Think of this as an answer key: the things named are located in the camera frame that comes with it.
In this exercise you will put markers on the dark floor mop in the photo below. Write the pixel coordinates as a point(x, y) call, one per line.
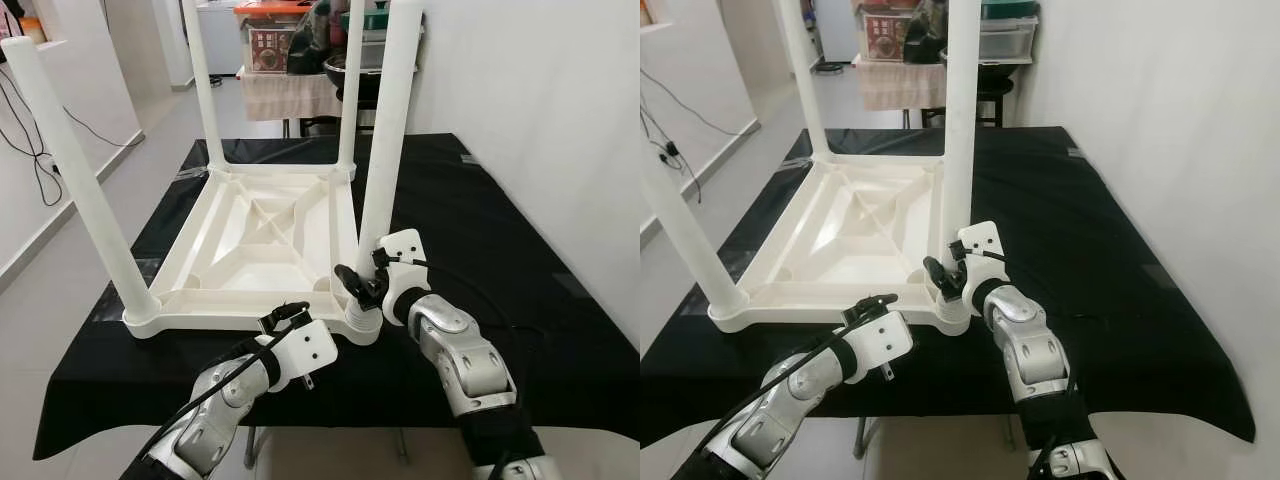
point(830, 68)

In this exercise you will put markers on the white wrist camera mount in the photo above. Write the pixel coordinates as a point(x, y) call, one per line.
point(405, 255)
point(305, 350)
point(985, 245)
point(885, 340)

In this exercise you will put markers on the beige patterned tablecloth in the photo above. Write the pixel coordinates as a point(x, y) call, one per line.
point(285, 95)
point(900, 85)

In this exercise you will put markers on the red printed box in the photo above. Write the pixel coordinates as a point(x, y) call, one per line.
point(270, 45)
point(885, 35)

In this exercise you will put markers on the black tablecloth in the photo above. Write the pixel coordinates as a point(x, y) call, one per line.
point(480, 220)
point(1100, 220)

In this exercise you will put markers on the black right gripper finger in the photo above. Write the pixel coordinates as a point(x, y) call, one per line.
point(938, 275)
point(352, 283)

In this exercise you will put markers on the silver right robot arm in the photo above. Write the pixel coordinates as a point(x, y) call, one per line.
point(1030, 360)
point(470, 370)

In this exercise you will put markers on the white plastic table leg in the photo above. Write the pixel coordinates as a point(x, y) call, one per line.
point(80, 180)
point(205, 90)
point(348, 100)
point(805, 80)
point(390, 130)
point(690, 250)
point(960, 120)

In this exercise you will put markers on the grey metal table leg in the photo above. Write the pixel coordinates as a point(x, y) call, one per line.
point(1010, 430)
point(401, 445)
point(252, 448)
point(862, 438)

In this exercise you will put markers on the white tall appliance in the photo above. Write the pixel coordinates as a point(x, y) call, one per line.
point(838, 30)
point(220, 35)

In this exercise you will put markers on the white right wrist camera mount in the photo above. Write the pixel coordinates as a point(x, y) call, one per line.
point(985, 245)
point(405, 255)

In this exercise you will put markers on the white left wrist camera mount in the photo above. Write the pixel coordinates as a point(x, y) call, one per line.
point(885, 340)
point(305, 350)

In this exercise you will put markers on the black bag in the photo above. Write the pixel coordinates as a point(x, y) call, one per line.
point(925, 35)
point(315, 40)

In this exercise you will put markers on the white plastic children table top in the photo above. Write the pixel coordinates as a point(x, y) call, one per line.
point(250, 240)
point(850, 230)

